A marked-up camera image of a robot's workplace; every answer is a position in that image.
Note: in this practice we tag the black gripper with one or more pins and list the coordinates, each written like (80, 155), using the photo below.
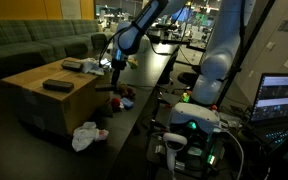
(117, 66)

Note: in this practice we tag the brown plush toy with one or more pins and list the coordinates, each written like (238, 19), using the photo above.
(126, 92)

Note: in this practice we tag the white towel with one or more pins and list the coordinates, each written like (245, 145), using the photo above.
(91, 65)

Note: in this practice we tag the blue cloth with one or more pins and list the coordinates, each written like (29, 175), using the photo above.
(127, 103)

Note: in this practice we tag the green toy vegetable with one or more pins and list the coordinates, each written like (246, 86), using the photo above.
(106, 110)

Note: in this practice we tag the black eyeglass case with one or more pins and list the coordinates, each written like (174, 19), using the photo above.
(56, 85)

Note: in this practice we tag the white plastic bag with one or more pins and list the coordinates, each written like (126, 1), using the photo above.
(83, 136)

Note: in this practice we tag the red apple toy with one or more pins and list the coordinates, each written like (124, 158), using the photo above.
(116, 104)

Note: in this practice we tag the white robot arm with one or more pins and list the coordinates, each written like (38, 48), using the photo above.
(220, 51)

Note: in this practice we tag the large cardboard box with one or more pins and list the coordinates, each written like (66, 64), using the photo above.
(57, 112)

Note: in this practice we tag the white VR headset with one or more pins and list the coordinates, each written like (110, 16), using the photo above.
(206, 119)

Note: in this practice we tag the white VR controller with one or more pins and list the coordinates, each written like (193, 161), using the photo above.
(174, 143)

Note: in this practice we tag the plaid green sofa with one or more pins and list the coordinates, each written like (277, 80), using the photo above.
(52, 39)

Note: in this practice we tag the open laptop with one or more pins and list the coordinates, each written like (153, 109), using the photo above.
(269, 114)

